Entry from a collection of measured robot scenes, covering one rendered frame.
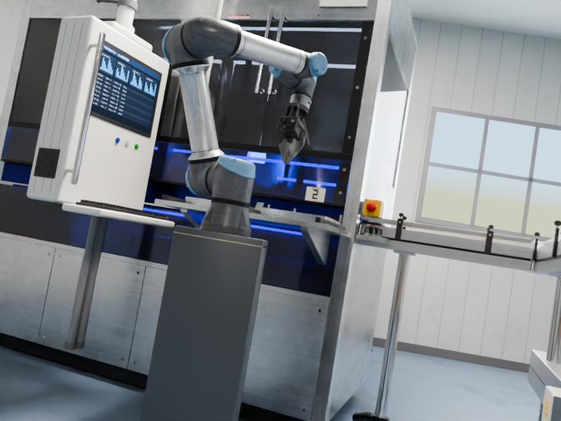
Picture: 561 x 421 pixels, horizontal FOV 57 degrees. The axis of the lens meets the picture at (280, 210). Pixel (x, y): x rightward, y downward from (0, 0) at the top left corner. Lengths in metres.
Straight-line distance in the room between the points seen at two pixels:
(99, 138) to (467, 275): 3.78
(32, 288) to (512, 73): 4.51
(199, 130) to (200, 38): 0.28
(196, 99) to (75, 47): 0.78
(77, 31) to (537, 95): 4.35
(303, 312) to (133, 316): 0.84
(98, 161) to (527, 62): 4.36
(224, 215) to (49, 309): 1.59
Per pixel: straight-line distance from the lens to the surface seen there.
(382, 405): 2.35
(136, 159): 2.44
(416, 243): 2.24
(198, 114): 1.63
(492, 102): 5.42
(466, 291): 5.17
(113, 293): 2.66
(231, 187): 1.50
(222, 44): 1.56
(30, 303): 2.99
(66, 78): 2.27
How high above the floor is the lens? 0.79
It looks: 4 degrees up
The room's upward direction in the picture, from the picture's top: 9 degrees clockwise
